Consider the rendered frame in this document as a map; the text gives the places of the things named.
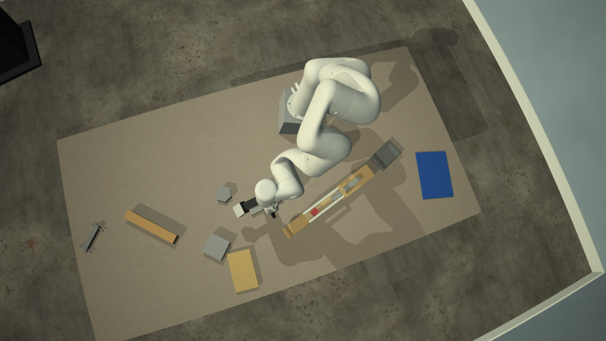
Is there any grey square stick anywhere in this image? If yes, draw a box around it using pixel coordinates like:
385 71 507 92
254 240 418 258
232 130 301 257
343 177 361 192
250 206 264 215

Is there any grey bar with cross pins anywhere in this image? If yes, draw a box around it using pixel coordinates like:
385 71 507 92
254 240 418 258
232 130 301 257
80 223 104 252

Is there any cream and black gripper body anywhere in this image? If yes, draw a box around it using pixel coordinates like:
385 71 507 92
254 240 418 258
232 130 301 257
264 202 279 215

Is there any blue flat rectangular slab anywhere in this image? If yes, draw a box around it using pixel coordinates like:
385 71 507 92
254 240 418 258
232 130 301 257
415 151 454 199

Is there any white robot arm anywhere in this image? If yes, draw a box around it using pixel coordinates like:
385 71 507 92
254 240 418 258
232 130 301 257
233 57 381 218

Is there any tan wooden batten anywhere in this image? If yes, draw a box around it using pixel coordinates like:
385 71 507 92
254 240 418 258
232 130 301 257
124 210 179 244

